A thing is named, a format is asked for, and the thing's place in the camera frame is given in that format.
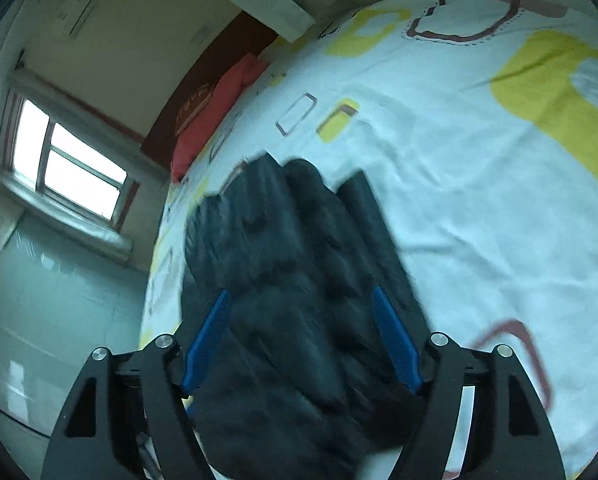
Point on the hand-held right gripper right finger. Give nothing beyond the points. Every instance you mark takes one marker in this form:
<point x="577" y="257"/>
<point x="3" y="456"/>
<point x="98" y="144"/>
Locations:
<point x="396" y="340"/>

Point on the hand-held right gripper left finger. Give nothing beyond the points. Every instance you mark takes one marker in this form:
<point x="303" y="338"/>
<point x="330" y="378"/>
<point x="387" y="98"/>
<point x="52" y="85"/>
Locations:
<point x="209" y="335"/>

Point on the black puffer jacket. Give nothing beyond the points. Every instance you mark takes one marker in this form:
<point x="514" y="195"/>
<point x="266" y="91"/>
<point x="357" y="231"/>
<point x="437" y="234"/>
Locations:
<point x="299" y="285"/>

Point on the red pillow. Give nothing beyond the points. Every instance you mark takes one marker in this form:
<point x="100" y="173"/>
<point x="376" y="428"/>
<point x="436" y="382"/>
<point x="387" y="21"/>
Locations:
<point x="209" y="110"/>

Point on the window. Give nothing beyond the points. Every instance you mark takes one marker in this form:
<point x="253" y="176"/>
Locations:
<point x="61" y="160"/>

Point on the wooden headboard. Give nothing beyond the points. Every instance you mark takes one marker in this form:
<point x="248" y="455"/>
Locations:
<point x="199" y="90"/>

